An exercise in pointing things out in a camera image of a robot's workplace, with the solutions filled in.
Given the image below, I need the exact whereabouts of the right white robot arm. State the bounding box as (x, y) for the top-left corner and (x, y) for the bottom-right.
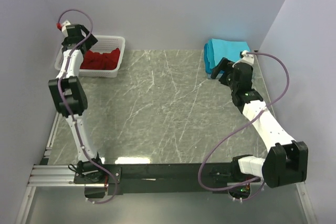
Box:
(211, 54), (308, 188)

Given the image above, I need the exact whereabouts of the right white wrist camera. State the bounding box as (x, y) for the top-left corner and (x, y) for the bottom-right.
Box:
(233, 50), (254, 67)

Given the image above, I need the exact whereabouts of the left aluminium rail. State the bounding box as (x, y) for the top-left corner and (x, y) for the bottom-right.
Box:
(27, 113), (75, 187)

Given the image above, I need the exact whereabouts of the red t shirt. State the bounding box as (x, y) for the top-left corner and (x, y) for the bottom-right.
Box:
(80, 48), (120, 70)

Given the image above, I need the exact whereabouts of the purple cable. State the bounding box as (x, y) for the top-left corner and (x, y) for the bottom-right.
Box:
(198, 51), (290, 201)
(57, 9), (121, 205)

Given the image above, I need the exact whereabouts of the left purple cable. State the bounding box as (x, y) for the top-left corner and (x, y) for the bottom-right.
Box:
(57, 9), (121, 205)

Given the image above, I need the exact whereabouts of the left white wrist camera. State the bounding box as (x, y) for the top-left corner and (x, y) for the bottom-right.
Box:
(56, 20), (71, 37)

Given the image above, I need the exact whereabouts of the black base beam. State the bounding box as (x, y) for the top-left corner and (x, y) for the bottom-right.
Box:
(73, 163), (263, 199)

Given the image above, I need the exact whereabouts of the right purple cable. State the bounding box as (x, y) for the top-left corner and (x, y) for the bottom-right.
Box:
(198, 51), (290, 201)

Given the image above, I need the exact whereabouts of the white plastic basket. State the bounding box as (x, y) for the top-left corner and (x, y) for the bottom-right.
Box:
(64, 35), (125, 79)

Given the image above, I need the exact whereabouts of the dark teal folded shirt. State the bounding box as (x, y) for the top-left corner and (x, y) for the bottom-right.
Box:
(204, 40), (220, 74)

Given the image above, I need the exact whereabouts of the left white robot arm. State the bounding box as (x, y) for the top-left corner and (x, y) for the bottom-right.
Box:
(48, 22), (104, 182)

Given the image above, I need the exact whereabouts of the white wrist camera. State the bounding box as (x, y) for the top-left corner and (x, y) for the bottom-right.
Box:
(233, 50), (254, 67)
(56, 20), (71, 37)

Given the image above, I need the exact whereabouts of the light turquoise folded shirt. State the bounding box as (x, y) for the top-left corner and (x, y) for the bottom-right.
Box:
(208, 39), (250, 68)

